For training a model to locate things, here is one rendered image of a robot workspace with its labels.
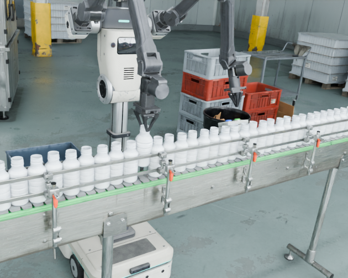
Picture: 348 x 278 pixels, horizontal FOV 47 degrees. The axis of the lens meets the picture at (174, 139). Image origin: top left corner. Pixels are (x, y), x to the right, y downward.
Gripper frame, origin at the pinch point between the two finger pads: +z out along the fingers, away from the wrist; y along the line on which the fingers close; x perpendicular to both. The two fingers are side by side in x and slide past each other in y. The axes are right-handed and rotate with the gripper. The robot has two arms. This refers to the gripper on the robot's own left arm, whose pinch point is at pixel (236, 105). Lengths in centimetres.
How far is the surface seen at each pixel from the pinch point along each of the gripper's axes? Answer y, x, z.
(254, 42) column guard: 693, 657, -154
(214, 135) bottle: -31.0, -17.6, 11.6
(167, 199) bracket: -60, -20, 33
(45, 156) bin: -88, 44, 14
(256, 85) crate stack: 231, 213, -17
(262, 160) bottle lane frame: -2.4, -16.5, 27.3
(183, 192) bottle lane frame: -48, -14, 34
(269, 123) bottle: 4.1, -17.5, 10.1
